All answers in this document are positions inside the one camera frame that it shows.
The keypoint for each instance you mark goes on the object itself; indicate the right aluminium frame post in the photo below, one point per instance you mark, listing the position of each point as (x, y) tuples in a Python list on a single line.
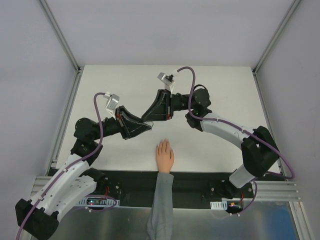
[(293, 7)]

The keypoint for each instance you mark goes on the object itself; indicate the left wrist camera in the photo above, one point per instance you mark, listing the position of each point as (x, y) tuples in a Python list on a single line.
[(112, 101)]

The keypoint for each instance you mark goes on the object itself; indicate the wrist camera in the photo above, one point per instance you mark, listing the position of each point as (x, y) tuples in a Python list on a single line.
[(168, 80), (112, 101)]

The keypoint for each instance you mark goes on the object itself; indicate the aluminium frame post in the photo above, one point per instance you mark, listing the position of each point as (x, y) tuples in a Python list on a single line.
[(59, 34), (293, 7)]

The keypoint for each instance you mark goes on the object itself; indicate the clear nail polish bottle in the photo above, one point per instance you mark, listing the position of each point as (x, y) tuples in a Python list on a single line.
[(150, 123)]

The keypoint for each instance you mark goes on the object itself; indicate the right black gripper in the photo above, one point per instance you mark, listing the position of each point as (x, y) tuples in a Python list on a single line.
[(169, 104)]

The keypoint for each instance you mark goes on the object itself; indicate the grey sleeved forearm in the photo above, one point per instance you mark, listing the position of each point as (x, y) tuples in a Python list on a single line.
[(160, 220)]

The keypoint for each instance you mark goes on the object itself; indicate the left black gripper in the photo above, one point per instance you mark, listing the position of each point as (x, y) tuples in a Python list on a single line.
[(120, 122)]

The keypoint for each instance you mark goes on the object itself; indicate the mannequin hand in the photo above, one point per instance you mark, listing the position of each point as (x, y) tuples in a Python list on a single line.
[(164, 156)]

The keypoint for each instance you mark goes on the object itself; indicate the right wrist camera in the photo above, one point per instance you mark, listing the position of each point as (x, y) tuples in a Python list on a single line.
[(168, 80)]

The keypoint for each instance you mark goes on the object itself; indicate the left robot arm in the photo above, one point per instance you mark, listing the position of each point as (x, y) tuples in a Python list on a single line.
[(41, 214)]

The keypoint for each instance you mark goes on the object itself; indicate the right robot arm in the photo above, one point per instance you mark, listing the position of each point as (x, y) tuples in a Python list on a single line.
[(258, 148)]

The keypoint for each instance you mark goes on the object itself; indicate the left white cable duct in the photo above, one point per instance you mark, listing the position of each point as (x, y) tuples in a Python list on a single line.
[(98, 202)]

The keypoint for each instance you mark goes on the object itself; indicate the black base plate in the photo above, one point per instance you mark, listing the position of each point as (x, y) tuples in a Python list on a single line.
[(180, 190)]

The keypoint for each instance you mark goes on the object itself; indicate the white cable duct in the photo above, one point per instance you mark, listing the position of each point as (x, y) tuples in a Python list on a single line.
[(220, 205), (98, 202)]

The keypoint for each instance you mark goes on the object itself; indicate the right white cable duct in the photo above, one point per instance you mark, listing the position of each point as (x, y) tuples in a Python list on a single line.
[(220, 205)]

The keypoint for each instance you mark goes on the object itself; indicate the left aluminium frame post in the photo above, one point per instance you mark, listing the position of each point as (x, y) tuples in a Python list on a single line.
[(59, 34)]

